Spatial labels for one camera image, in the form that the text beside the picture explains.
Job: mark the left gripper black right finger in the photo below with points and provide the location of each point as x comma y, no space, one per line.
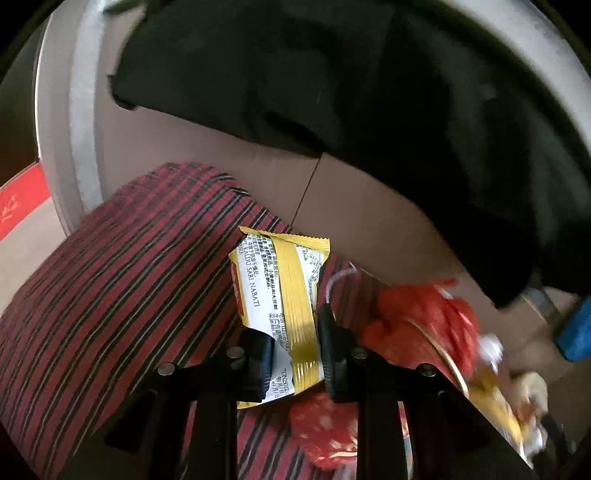
336,347

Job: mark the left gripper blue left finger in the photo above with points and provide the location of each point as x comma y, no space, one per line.
255,367

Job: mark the yellow white snack wrapper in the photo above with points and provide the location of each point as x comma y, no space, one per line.
276,278

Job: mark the red snack wrapper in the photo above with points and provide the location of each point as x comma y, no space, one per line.
518,416

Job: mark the red plastic bag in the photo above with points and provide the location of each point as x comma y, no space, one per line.
425,323

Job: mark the red plaid tablecloth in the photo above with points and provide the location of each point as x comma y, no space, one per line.
144,280

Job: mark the blue towel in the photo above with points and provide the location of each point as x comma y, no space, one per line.
573,338

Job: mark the black cloth on counter edge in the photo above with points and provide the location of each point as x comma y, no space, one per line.
410,92

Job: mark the red floor mat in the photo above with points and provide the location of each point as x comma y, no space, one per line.
20,196

